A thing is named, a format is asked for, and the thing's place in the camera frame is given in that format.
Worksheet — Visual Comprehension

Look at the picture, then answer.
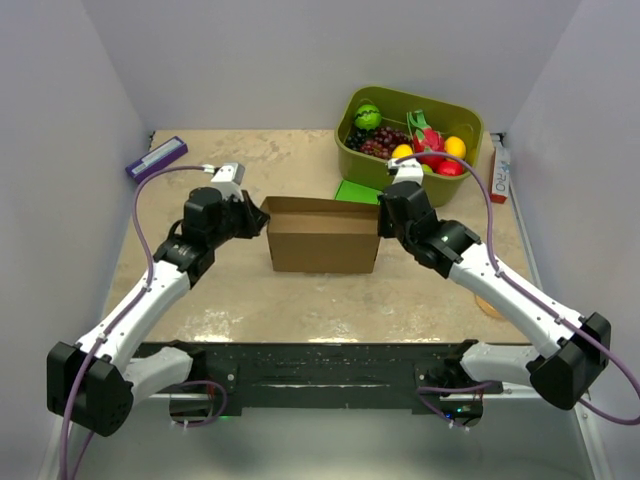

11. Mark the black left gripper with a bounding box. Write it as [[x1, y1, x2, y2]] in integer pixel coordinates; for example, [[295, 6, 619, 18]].
[[209, 190, 271, 248]]

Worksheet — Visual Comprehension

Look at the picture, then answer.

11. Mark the brown cardboard box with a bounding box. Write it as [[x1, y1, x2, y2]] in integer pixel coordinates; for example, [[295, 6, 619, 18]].
[[261, 196, 380, 274]]

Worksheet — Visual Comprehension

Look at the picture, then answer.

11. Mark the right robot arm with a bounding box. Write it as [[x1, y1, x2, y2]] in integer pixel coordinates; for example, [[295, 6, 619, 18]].
[[378, 181, 611, 410]]

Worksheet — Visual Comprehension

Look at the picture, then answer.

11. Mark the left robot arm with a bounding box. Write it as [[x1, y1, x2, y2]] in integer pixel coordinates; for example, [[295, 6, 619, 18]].
[[46, 187, 270, 437]]

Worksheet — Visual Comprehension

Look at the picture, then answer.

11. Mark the small green box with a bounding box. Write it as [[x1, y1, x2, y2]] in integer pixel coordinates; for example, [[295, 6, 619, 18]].
[[334, 180, 380, 205]]

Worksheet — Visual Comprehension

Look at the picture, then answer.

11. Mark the red white toothpaste box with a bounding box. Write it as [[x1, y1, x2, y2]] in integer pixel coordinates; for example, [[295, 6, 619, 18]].
[[489, 145, 511, 204]]

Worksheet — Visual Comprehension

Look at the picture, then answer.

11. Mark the purple rectangular box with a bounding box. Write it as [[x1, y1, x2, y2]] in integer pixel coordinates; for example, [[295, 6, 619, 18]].
[[125, 136, 188, 184]]

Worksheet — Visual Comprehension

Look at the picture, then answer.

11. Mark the yellow lemon toy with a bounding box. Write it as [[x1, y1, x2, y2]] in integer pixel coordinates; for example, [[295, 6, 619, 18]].
[[391, 144, 414, 160]]

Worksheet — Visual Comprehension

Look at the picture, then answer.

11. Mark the red apple toy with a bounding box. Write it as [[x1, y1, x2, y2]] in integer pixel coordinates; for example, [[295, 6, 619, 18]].
[[436, 160, 465, 177]]

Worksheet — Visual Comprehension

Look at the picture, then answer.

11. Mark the pink dragon fruit toy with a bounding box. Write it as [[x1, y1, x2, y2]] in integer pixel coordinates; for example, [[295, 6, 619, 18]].
[[406, 109, 445, 172]]

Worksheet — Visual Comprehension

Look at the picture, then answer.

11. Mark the red grape bunch in basket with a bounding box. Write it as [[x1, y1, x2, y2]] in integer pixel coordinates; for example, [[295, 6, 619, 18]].
[[359, 126, 409, 160]]

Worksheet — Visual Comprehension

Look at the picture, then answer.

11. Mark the yellow orange fruit toy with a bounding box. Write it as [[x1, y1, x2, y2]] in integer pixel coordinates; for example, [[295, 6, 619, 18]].
[[444, 136, 467, 159]]

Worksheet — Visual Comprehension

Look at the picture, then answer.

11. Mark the dark grape bunch in basket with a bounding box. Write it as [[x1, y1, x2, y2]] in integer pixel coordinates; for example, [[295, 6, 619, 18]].
[[344, 129, 369, 151]]

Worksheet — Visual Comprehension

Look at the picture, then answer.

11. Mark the green plastic basket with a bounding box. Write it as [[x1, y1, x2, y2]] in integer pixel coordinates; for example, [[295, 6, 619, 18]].
[[334, 86, 484, 190]]

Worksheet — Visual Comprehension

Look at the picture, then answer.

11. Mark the green watermelon toy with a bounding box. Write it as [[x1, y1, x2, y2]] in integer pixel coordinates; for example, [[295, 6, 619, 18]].
[[353, 101, 382, 131]]

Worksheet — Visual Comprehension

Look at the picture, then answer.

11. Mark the orange round disc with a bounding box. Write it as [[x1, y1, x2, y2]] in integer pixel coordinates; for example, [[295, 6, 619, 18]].
[[475, 295, 502, 319]]

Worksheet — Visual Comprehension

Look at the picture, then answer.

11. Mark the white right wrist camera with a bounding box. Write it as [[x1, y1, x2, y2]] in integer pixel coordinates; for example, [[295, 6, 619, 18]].
[[387, 158, 424, 185]]

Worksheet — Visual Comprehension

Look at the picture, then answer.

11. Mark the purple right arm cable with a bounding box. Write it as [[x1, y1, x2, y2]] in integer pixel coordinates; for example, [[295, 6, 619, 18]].
[[394, 153, 640, 431]]

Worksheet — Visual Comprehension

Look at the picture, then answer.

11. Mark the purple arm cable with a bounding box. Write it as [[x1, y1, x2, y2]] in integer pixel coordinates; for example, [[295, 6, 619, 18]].
[[394, 153, 640, 431], [57, 164, 229, 480]]

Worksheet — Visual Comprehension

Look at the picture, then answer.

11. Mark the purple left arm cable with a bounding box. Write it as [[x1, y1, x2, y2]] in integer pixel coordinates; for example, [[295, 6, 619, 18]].
[[57, 164, 229, 480]]

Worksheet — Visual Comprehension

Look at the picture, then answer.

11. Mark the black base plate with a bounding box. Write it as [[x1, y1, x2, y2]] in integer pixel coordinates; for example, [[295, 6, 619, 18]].
[[163, 340, 503, 427]]

